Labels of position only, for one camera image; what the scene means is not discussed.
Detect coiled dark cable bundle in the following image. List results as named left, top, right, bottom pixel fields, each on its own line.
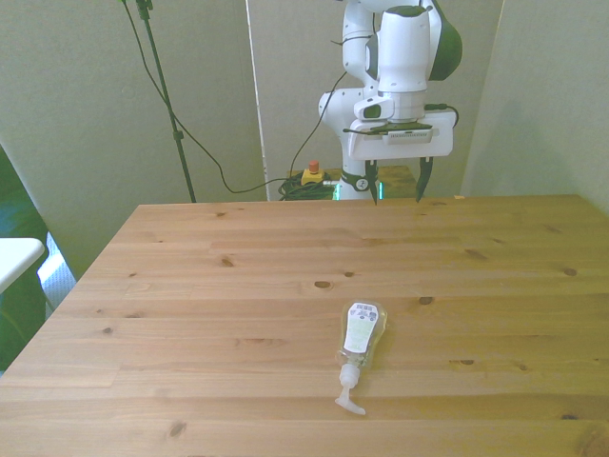
left=277, top=176, right=337, bottom=203

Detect black tripod stand pole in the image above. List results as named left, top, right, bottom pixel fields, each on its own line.
left=134, top=0, right=198, bottom=204

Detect dark green blurry object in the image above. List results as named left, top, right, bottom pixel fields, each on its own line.
left=0, top=142, right=54, bottom=368

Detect yellow emergency stop button box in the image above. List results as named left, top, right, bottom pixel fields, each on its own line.
left=301, top=160, right=335, bottom=188

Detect white rounded table top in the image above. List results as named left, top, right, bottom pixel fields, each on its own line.
left=0, top=236, right=47, bottom=294

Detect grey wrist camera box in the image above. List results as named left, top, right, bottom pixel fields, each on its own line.
left=349, top=120, right=437, bottom=145

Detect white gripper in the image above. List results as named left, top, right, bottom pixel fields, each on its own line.
left=345, top=109, right=454, bottom=207

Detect clear sanitizer pump bottle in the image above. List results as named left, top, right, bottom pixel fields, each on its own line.
left=334, top=300, right=389, bottom=417

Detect long black hanging cable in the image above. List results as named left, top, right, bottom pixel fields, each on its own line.
left=117, top=0, right=349, bottom=194

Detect white perforated panel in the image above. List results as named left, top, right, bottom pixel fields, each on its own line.
left=37, top=231, right=78, bottom=316

